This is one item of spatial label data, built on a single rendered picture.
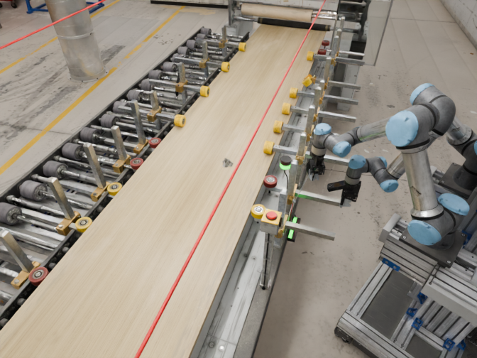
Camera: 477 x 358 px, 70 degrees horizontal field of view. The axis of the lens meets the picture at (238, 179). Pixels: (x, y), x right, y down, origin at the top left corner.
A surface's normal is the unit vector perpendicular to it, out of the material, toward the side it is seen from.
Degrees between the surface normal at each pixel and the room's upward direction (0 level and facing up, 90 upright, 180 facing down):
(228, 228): 0
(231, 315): 0
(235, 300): 0
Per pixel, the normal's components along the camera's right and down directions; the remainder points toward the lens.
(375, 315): 0.00, -0.74
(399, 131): -0.85, 0.27
